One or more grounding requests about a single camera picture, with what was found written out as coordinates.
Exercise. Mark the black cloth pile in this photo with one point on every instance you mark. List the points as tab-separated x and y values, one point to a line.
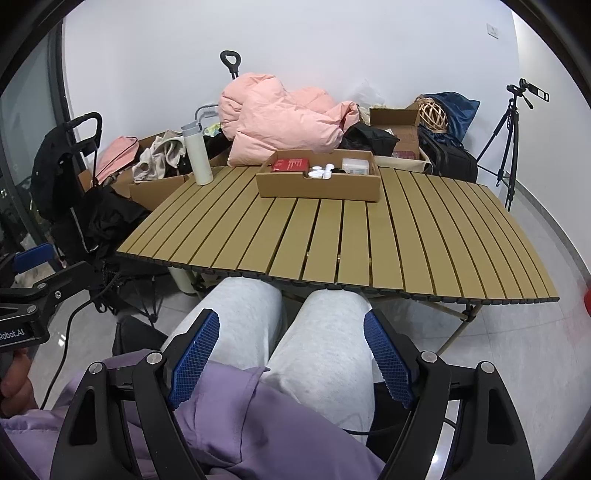
111	221

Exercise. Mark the black backpack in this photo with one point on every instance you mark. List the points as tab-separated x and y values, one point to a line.
452	161

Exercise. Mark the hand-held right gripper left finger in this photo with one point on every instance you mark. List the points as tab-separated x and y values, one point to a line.
194	355

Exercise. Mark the person's purple jacket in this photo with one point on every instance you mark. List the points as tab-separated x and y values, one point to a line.
240	429

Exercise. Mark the shallow cardboard tray box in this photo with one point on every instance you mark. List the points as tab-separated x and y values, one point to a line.
318	191

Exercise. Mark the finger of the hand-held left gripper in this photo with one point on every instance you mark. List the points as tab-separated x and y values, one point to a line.
64	281
32	257

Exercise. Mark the person's grey pants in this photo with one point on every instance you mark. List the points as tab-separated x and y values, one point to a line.
240	323

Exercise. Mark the large cardboard box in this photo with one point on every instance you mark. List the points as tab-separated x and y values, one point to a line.
152	191

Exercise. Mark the dark pink pouch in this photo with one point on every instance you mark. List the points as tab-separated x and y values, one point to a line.
406	151

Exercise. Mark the blue bag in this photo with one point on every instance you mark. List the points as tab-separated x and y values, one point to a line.
461	110

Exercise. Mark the white thermos bottle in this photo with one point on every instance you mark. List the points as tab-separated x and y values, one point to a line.
198	157

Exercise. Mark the red object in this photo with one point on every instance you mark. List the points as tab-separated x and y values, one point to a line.
588	302

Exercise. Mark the beige clothes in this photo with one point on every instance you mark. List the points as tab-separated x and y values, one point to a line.
154	161

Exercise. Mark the black tripod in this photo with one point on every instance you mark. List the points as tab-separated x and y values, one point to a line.
510	120

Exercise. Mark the person's left hand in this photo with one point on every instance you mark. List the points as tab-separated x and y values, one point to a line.
16	387

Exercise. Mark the white translucent box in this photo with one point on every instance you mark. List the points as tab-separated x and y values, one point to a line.
355	166

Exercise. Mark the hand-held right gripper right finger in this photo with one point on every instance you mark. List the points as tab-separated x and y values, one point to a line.
388	360

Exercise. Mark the rattan ball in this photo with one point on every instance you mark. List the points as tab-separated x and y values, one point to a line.
434	115

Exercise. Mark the pink down jacket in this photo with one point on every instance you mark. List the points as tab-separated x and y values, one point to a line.
277	120

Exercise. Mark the white bin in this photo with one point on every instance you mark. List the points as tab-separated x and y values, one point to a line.
181	280

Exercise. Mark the grey tube frame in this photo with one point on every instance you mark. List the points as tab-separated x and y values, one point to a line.
205	108

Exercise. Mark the black cart frame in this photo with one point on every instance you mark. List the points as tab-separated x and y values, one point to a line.
94	121

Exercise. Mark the clear plastic bag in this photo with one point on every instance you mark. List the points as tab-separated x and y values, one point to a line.
369	94

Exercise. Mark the red box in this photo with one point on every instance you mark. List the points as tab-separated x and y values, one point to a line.
290	165

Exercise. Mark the black hanging jacket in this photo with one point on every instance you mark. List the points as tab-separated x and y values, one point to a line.
53	175

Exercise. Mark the glass door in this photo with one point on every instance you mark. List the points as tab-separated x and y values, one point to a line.
27	138

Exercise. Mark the open cardboard box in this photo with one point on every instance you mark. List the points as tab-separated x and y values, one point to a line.
392	117

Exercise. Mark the black chair seat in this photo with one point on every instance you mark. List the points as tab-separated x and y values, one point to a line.
134	334

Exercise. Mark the pink bag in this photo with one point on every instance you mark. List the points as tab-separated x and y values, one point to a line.
115	154

